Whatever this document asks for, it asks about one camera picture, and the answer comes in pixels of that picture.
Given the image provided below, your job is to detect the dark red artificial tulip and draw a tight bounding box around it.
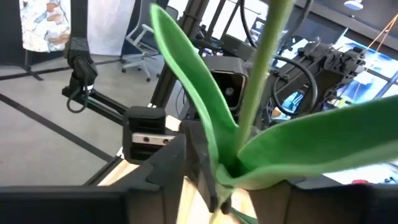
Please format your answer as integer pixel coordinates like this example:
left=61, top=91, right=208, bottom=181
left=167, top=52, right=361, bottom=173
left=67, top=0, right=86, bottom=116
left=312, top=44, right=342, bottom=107
left=149, top=0, right=398, bottom=224

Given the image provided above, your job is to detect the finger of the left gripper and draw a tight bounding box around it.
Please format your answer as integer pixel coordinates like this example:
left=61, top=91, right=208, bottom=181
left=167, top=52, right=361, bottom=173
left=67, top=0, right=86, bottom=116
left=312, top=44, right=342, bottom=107
left=182, top=120, right=233, bottom=215

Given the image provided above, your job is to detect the white curtain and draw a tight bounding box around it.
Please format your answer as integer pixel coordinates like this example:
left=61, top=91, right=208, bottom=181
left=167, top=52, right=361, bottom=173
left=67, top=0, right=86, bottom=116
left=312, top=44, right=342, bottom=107
left=86, top=0, right=137, bottom=57

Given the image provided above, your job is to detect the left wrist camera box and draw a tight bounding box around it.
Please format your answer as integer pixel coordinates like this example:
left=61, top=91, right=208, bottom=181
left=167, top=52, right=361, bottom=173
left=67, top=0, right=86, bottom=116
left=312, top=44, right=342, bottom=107
left=203, top=55, right=249, bottom=113

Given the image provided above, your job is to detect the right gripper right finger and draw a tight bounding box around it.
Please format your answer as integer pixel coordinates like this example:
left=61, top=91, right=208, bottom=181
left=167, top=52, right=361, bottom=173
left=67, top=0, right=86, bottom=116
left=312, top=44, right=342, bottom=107
left=248, top=180, right=398, bottom=224

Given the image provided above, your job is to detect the black aluminium table frame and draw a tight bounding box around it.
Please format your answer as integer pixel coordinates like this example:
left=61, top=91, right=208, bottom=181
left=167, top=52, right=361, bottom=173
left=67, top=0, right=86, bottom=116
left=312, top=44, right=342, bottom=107
left=61, top=0, right=249, bottom=187

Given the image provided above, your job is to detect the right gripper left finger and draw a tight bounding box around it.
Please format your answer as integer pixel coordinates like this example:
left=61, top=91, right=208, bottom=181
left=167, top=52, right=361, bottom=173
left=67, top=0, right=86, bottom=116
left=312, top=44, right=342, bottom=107
left=0, top=134, right=187, bottom=224

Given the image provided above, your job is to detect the grey office chair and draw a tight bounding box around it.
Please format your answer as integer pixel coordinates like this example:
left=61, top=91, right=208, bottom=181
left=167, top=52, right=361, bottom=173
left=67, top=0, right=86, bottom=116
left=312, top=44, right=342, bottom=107
left=121, top=6, right=180, bottom=83

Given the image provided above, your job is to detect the floral patterned cloth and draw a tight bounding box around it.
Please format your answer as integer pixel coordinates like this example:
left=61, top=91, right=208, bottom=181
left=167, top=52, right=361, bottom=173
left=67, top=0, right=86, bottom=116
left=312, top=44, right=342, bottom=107
left=18, top=0, right=72, bottom=53

